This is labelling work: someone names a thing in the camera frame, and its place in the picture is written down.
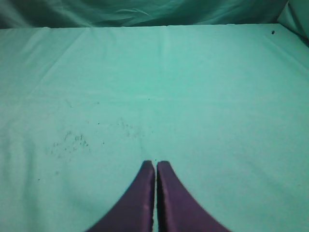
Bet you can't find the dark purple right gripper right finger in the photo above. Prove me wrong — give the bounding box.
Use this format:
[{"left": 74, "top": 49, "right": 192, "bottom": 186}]
[{"left": 157, "top": 161, "right": 229, "bottom": 232}]

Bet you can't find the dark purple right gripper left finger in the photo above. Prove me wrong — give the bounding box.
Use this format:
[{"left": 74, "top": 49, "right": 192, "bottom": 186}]
[{"left": 88, "top": 160, "right": 155, "bottom": 232}]

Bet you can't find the green table cloth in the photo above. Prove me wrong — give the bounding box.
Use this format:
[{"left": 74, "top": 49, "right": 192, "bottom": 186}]
[{"left": 0, "top": 24, "right": 309, "bottom": 232}]

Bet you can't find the green backdrop curtain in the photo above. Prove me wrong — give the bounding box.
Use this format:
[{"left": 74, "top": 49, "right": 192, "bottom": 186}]
[{"left": 0, "top": 0, "right": 309, "bottom": 38}]

